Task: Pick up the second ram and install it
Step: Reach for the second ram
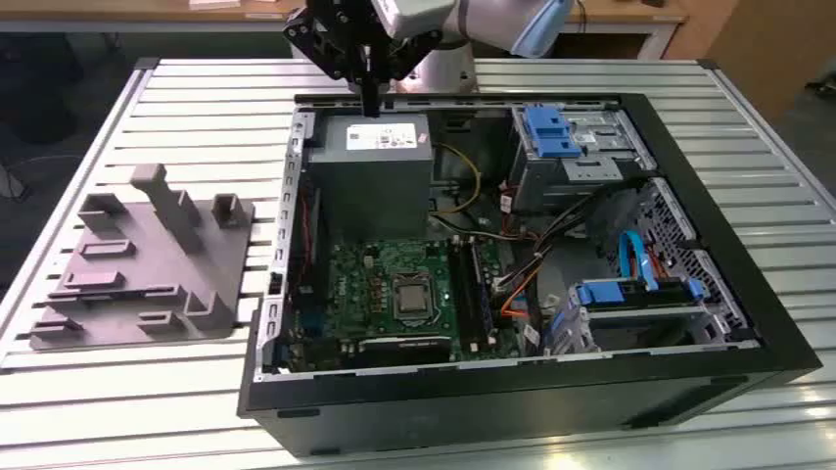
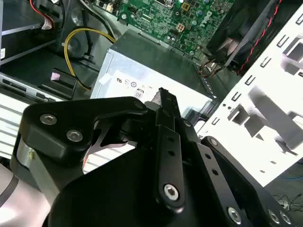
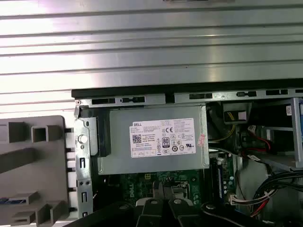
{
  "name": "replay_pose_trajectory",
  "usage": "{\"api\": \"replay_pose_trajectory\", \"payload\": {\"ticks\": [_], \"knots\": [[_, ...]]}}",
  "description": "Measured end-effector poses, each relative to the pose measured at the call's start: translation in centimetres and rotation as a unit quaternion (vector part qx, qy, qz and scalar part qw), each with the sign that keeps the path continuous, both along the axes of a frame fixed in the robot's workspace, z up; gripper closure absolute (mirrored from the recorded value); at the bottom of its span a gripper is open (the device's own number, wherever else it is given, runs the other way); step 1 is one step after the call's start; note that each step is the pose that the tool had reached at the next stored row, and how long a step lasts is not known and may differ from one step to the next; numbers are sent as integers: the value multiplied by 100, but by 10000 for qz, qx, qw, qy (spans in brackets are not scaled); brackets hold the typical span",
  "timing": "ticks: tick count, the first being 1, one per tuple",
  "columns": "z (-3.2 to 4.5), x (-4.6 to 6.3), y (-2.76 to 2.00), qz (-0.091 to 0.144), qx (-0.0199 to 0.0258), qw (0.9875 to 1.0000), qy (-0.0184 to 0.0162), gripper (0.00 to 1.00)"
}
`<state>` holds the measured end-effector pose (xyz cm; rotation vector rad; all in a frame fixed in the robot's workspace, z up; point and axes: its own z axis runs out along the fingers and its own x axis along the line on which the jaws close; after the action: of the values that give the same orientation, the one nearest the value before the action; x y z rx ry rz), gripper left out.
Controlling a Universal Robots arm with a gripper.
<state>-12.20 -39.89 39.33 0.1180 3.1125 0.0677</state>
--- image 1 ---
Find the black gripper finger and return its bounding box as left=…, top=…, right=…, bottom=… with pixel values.
left=282, top=8, right=374, bottom=118
left=371, top=27, right=445, bottom=118

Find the black RAM slot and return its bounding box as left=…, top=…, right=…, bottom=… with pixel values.
left=457, top=236, right=483, bottom=350
left=449, top=236, right=477, bottom=350

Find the blue drive bay latch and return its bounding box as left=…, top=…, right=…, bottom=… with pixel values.
left=525, top=105, right=583, bottom=159

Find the gray power supply unit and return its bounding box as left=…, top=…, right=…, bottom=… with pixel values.
left=305, top=116, right=437, bottom=244

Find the wooden desk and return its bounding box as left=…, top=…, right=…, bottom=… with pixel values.
left=0, top=0, right=691, bottom=61

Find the metal drive cage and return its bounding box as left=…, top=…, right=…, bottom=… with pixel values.
left=509, top=105, right=659, bottom=212

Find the black office chair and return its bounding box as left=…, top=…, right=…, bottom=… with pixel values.
left=0, top=31, right=87, bottom=146

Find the CPU socket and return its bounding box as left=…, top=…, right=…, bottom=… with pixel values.
left=386, top=271, right=443, bottom=329

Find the gray parts rack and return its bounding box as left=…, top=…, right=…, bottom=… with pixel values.
left=30, top=164, right=258, bottom=353

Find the silver CPU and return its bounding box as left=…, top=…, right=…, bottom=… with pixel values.
left=395, top=285, right=433, bottom=314

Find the green motherboard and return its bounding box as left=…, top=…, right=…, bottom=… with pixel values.
left=287, top=237, right=525, bottom=371

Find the wooden cabinet panel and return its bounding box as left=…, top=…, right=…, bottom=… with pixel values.
left=666, top=0, right=836, bottom=126

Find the hard disk in blue carrier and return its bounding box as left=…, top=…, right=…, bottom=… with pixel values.
left=574, top=276, right=706, bottom=309

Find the black graphics card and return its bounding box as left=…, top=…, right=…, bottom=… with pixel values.
left=355, top=334, right=454, bottom=366

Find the metal disk bay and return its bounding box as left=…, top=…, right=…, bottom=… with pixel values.
left=546, top=286, right=743, bottom=354

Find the black PC case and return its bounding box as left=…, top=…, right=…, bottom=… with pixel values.
left=235, top=91, right=823, bottom=459

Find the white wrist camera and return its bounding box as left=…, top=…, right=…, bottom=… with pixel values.
left=373, top=0, right=459, bottom=41

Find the yellow wire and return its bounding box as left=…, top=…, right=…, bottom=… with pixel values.
left=430, top=142, right=485, bottom=215

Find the black cable bundle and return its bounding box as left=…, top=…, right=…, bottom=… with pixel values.
left=529, top=170, right=659, bottom=260

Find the orange wire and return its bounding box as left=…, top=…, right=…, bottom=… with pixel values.
left=499, top=273, right=545, bottom=317

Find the blue flat wire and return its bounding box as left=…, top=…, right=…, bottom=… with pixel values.
left=617, top=229, right=663, bottom=293

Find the black wire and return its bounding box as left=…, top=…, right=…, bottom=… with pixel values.
left=526, top=258, right=554, bottom=356

